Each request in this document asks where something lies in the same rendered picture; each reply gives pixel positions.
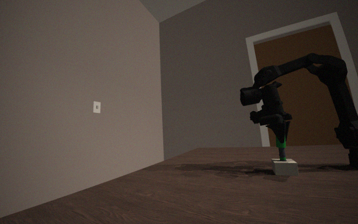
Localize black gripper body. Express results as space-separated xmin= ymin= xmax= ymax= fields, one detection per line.
xmin=259 ymin=98 xmax=292 ymax=126

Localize green marker cap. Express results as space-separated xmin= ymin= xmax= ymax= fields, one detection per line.
xmin=276 ymin=137 xmax=286 ymax=148

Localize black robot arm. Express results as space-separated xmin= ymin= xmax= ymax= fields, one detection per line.
xmin=240 ymin=53 xmax=358 ymax=168

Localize beige rectangular block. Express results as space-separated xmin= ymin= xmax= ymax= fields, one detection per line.
xmin=271 ymin=159 xmax=299 ymax=176

